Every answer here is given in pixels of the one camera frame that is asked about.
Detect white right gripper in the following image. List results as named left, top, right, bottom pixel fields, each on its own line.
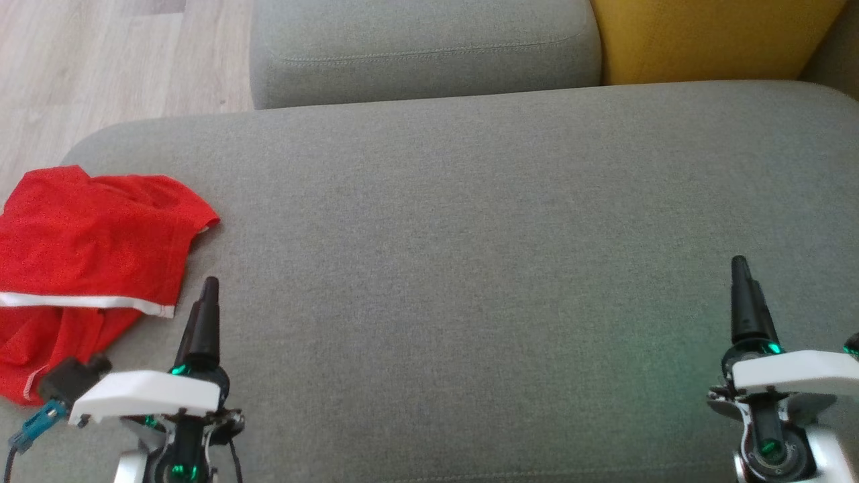
left=707, top=256, right=859, bottom=405

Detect grey sofa seat cushion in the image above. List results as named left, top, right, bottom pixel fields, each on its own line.
left=249, top=0, right=603, bottom=111

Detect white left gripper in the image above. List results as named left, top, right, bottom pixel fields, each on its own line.
left=69, top=276, right=246, bottom=449

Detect red Bulls 23 jersey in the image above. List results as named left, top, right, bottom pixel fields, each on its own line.
left=0, top=305, right=143, bottom=407

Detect teal cable connector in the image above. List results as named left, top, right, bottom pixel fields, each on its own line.
left=9, top=398, right=69, bottom=455

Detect large grey sofa chaise cushion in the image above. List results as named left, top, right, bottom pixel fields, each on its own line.
left=0, top=80, right=859, bottom=483

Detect large yellow sofa back cushion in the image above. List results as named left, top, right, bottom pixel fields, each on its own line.
left=589, top=0, right=848, bottom=87

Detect red shorts with white waistband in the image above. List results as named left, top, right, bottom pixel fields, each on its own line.
left=0, top=166, right=221, bottom=319

